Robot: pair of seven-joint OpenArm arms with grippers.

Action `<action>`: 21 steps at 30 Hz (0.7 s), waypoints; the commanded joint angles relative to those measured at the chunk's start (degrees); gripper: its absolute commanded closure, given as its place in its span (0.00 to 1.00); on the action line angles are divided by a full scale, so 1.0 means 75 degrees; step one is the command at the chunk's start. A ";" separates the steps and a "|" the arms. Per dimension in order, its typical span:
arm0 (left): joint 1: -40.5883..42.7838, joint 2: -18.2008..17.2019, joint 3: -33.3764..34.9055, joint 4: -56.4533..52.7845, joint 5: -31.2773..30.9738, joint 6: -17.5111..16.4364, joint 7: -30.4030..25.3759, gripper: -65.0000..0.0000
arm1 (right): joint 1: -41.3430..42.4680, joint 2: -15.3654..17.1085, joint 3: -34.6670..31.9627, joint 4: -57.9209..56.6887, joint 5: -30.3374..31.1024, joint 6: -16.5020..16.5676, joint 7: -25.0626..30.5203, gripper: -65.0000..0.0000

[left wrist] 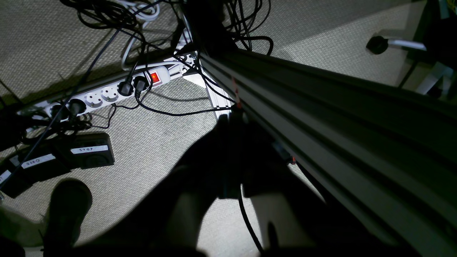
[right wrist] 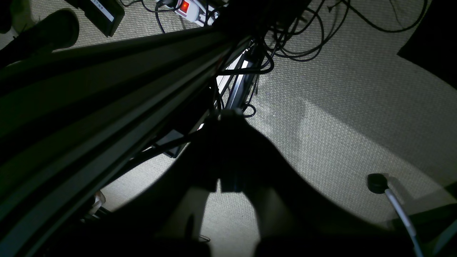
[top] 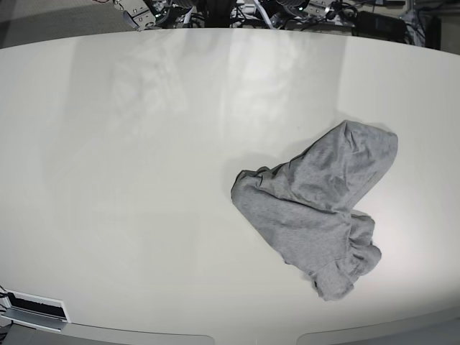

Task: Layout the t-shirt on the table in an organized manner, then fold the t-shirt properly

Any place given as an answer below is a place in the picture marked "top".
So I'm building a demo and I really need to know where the grey t-shirt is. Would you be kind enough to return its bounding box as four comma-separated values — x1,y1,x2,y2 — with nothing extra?
231,121,398,301

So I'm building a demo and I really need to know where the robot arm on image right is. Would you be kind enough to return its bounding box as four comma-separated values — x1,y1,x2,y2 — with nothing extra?
274,1,359,29

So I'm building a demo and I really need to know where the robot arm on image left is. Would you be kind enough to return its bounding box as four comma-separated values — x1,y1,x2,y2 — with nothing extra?
112,0,170,31

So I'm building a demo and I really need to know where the black power adapter box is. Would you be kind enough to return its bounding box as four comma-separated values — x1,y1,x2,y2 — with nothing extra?
352,11,407,42

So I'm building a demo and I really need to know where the table cable grommet box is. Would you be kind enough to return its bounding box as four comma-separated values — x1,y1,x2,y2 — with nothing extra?
1,288,71,332

